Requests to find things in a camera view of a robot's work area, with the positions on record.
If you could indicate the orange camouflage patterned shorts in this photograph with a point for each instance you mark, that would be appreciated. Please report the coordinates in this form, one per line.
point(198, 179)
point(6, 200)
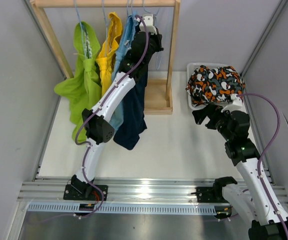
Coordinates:
point(216, 83)

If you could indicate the light blue shorts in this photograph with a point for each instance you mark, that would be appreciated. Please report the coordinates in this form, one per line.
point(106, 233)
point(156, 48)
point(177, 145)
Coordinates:
point(124, 45)

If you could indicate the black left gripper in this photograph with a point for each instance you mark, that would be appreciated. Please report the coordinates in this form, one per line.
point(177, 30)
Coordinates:
point(158, 38)

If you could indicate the white plastic basket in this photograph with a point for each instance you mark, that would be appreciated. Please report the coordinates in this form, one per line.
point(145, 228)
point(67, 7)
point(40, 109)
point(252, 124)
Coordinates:
point(189, 72)

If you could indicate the blue hanger of camouflage shorts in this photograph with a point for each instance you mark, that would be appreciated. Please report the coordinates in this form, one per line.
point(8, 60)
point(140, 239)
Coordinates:
point(158, 35)

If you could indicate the yellow shorts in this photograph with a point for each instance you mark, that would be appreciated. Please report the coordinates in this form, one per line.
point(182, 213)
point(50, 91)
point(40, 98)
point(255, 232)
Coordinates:
point(107, 56)

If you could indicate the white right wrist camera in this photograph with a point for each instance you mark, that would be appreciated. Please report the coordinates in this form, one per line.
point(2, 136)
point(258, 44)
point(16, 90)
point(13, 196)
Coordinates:
point(235, 104)

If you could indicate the navy blue shorts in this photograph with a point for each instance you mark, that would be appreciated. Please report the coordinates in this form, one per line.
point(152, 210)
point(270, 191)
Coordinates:
point(128, 134)

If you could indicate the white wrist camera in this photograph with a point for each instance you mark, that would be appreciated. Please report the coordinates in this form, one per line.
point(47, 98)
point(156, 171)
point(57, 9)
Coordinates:
point(149, 20)
point(235, 104)

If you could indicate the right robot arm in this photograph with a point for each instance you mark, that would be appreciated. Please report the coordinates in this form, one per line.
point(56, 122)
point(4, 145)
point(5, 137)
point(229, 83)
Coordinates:
point(260, 209)

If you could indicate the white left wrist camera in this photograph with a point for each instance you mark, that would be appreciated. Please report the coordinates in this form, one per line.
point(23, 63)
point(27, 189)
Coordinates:
point(149, 20)

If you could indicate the blue hanger of yellow shorts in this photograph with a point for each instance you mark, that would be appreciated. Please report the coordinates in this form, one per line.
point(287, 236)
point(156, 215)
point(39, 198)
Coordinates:
point(106, 22)

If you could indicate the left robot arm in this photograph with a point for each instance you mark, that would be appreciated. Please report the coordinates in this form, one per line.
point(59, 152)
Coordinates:
point(133, 66)

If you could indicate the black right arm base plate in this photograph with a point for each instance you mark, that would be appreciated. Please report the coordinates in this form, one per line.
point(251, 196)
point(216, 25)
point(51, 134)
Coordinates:
point(205, 194)

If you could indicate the slotted cable duct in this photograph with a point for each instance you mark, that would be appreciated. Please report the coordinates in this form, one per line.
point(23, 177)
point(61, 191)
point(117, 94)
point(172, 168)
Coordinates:
point(120, 208)

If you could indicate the lime green shorts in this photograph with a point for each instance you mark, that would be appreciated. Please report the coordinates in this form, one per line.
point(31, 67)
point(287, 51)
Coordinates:
point(83, 91)

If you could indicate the blue hanger of green shorts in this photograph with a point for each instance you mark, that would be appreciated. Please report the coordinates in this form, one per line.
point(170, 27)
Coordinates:
point(83, 32)

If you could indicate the wooden clothes rack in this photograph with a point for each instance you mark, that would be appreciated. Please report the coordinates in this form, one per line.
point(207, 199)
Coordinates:
point(158, 94)

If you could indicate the blue hanger of navy shorts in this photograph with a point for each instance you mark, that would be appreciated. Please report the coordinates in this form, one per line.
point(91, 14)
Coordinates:
point(133, 11)

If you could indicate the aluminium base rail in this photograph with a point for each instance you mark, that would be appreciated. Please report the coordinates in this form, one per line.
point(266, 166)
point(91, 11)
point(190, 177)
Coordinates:
point(120, 190)

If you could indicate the blue hanger of light shorts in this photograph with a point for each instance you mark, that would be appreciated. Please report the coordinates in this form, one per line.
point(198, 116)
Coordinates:
point(128, 9)

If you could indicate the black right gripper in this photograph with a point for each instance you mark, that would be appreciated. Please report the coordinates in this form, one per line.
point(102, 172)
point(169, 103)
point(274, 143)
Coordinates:
point(212, 112)

